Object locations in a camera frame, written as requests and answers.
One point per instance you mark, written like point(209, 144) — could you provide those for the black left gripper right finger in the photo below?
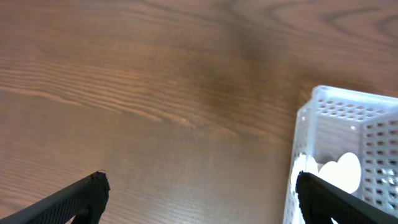
point(322, 203)

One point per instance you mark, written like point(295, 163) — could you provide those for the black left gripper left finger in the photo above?
point(81, 202)

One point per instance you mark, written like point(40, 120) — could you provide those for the white plastic spoon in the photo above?
point(349, 172)
point(304, 163)
point(329, 172)

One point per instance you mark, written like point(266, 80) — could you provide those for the clear perforated plastic basket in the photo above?
point(336, 121)

